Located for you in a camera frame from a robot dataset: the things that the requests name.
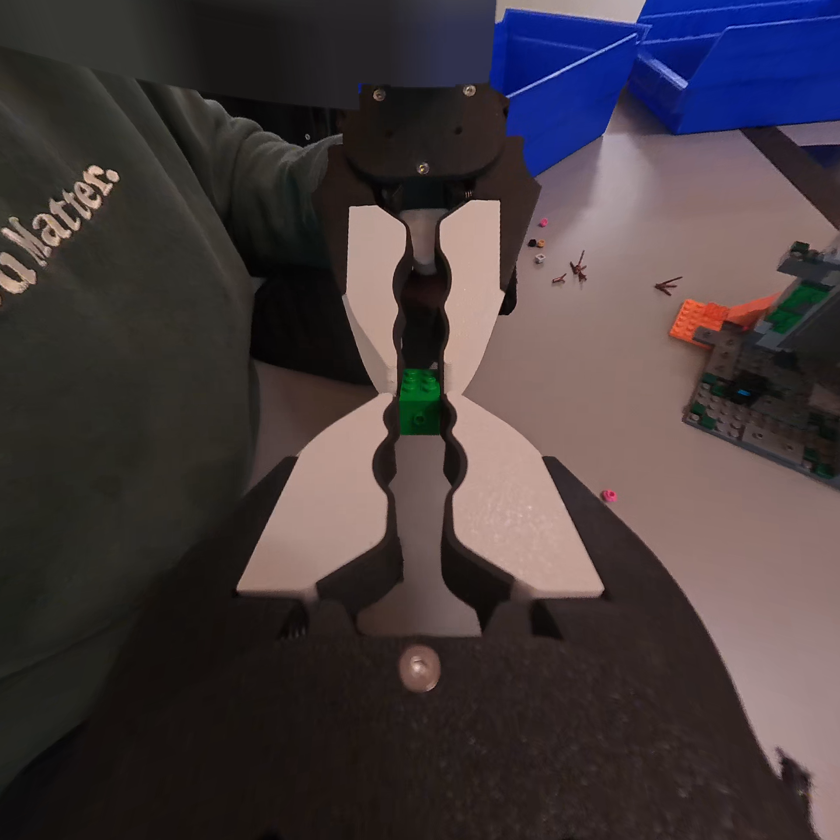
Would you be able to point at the green square tile with stud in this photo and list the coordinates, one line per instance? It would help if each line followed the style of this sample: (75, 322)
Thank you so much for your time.
(426, 423)

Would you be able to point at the grey desk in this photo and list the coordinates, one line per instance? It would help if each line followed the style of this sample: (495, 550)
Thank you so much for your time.
(656, 590)

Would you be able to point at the blue plastic bin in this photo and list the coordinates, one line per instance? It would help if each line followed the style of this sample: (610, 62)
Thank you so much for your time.
(558, 98)
(754, 79)

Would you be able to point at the person's green sweatshirt torso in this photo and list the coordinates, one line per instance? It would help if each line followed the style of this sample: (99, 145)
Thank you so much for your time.
(131, 394)

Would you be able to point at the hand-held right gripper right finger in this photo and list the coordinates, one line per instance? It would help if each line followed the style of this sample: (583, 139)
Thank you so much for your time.
(518, 518)

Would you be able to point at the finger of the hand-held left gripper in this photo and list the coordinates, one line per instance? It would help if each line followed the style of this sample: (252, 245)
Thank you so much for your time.
(371, 275)
(476, 275)

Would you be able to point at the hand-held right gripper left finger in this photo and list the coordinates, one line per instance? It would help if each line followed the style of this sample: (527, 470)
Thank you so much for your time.
(328, 512)

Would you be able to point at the toy brick building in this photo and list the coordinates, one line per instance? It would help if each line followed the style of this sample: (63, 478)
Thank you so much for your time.
(768, 394)

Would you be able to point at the person's left hand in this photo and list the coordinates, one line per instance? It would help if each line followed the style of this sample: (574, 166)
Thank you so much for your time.
(423, 292)

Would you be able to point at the black mesh cushion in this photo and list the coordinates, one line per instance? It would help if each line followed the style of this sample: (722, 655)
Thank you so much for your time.
(308, 328)

